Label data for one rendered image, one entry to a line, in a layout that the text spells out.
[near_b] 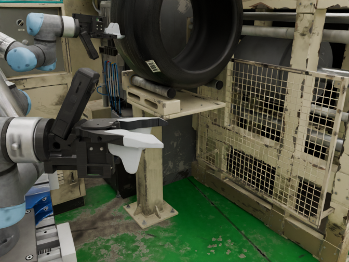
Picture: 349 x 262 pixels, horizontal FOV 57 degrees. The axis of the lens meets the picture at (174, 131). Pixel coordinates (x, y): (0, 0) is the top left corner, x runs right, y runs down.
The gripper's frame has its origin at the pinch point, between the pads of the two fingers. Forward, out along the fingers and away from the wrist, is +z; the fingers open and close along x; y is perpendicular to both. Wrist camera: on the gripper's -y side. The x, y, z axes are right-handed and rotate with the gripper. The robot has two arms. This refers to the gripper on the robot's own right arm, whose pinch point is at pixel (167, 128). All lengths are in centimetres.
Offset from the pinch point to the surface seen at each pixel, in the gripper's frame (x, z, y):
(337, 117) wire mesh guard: -77, 64, 12
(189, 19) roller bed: -151, 6, -33
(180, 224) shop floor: -129, 2, 90
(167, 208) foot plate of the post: -144, -7, 86
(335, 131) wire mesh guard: -78, 64, 18
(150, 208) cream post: -135, -17, 82
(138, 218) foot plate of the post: -133, -25, 88
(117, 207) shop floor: -147, -41, 87
